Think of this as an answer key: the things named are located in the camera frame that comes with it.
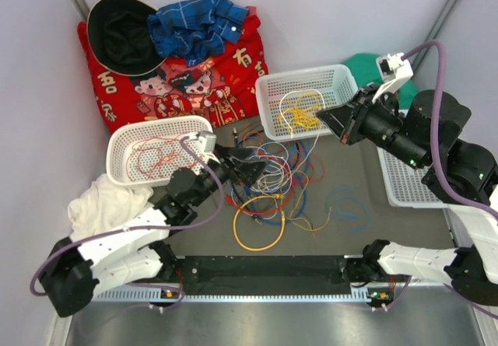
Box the thin dark red cable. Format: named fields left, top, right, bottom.
left=287, top=139, right=326, bottom=186

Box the grey corner post right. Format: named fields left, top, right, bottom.
left=412, top=0, right=462, bottom=77

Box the white rectangular basket, right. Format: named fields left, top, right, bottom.
left=377, top=148, right=447, bottom=209

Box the red printed cloth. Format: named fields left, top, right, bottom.
left=77, top=6, right=268, bottom=132

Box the white thin cable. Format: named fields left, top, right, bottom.
left=278, top=89, right=324, bottom=176
left=248, top=143, right=293, bottom=195

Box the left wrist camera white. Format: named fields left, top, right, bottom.
left=180, top=131, right=218, bottom=162

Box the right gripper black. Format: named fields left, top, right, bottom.
left=316, top=84, right=427, bottom=171

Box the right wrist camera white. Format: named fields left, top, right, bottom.
left=373, top=52, right=413, bottom=102

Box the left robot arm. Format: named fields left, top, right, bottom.
left=32, top=145, right=267, bottom=317

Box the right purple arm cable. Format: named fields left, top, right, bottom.
left=373, top=39, right=498, bottom=320

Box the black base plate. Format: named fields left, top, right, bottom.
left=178, top=256, right=350, bottom=295

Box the white rectangular basket, middle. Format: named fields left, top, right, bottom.
left=255, top=65, right=358, bottom=142

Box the green cloth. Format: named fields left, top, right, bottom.
left=343, top=53, right=419, bottom=110

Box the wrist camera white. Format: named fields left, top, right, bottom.
left=373, top=52, right=413, bottom=102
left=180, top=131, right=218, bottom=162

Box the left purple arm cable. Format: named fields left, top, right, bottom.
left=30, top=135, right=226, bottom=316

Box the thick red cable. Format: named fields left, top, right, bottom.
left=126, top=138, right=164, bottom=182

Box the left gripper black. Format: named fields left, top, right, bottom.
left=191, top=143, right=270, bottom=207

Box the black cable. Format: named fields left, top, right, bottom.
left=209, top=128, right=265, bottom=211

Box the blue plaid shirt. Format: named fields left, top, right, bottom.
left=147, top=0, right=250, bottom=67

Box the dark blue cable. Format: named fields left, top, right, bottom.
left=227, top=139, right=312, bottom=226

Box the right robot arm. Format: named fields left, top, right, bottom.
left=316, top=85, right=497, bottom=306

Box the white cloth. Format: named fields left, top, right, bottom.
left=67, top=173, right=153, bottom=241

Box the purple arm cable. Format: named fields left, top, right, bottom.
left=373, top=39, right=498, bottom=320
left=30, top=135, right=226, bottom=316

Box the white rectangular basket,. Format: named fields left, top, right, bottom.
left=377, top=148, right=447, bottom=209
left=255, top=65, right=358, bottom=142

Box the light blue loose cable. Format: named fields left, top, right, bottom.
left=325, top=186, right=373, bottom=235

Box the white oval perforated basket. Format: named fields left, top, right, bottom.
left=106, top=115, right=212, bottom=187

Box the thick amber yellow cable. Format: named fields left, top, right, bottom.
left=232, top=194, right=287, bottom=252

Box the black hat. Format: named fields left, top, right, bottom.
left=86, top=0, right=164, bottom=76

